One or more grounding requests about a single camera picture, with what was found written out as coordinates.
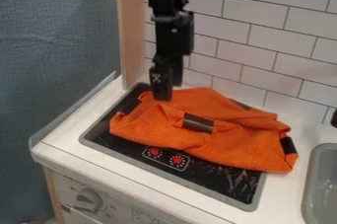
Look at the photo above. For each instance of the toy stove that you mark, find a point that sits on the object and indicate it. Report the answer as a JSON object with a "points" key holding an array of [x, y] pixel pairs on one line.
{"points": [[206, 172]]}

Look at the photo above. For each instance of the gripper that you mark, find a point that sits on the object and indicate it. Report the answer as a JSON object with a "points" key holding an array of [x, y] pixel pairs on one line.
{"points": [[174, 35]]}

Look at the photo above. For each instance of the toy sink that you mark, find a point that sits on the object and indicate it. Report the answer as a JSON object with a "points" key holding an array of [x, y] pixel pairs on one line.
{"points": [[322, 185]]}

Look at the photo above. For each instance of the orange cloth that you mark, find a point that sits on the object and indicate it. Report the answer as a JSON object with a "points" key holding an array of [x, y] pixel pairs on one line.
{"points": [[219, 129]]}

